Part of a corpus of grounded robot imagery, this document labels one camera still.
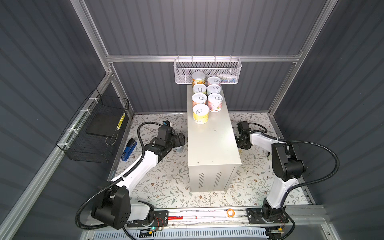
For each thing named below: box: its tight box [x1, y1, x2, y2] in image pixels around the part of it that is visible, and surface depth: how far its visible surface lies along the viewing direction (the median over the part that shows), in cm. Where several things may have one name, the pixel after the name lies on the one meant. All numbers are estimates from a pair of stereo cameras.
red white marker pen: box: [168, 215, 211, 220], surface depth 75 cm
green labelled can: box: [192, 83, 207, 94], surface depth 78 cm
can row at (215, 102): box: [207, 93, 223, 113], surface depth 73 cm
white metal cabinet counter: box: [187, 84, 242, 193], surface depth 68 cm
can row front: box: [191, 92, 208, 107], surface depth 73 cm
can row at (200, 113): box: [192, 103, 210, 125], surface depth 68 cm
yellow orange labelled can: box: [191, 71, 206, 87], surface depth 82 cm
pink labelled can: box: [207, 76, 221, 86], surface depth 82 cm
